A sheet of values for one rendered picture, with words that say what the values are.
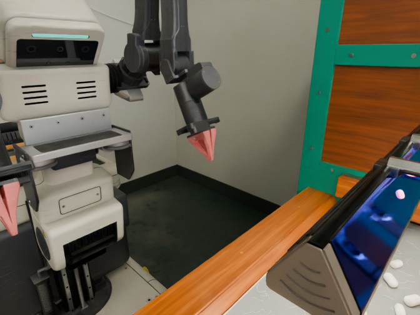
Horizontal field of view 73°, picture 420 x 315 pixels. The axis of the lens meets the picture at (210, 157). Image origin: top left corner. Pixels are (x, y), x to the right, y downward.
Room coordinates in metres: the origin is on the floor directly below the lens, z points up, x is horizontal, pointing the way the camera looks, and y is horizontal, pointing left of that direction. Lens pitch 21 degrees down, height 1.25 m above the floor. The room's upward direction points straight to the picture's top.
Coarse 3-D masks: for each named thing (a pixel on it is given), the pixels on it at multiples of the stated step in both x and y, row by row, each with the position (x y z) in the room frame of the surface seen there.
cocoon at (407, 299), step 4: (408, 296) 0.46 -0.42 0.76; (412, 296) 0.46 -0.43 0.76; (416, 296) 0.46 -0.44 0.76; (404, 300) 0.46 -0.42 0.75; (408, 300) 0.45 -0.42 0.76; (412, 300) 0.45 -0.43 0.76; (416, 300) 0.45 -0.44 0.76; (408, 304) 0.45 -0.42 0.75; (412, 304) 0.45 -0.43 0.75; (416, 304) 0.45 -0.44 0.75
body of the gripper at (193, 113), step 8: (184, 104) 0.69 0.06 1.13; (192, 104) 0.69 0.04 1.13; (200, 104) 0.70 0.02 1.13; (184, 112) 0.69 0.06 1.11; (192, 112) 0.68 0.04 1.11; (200, 112) 0.68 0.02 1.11; (184, 120) 0.70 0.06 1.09; (192, 120) 0.68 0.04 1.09; (200, 120) 0.68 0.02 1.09; (208, 120) 0.68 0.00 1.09; (216, 120) 0.71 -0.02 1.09; (184, 128) 0.66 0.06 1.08; (192, 128) 0.64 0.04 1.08
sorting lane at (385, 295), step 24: (408, 240) 0.68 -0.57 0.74; (408, 264) 0.58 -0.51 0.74; (264, 288) 0.50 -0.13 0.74; (384, 288) 0.50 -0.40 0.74; (408, 288) 0.50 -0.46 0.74; (240, 312) 0.44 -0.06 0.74; (264, 312) 0.44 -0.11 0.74; (288, 312) 0.44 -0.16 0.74; (384, 312) 0.44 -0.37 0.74; (408, 312) 0.44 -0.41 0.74
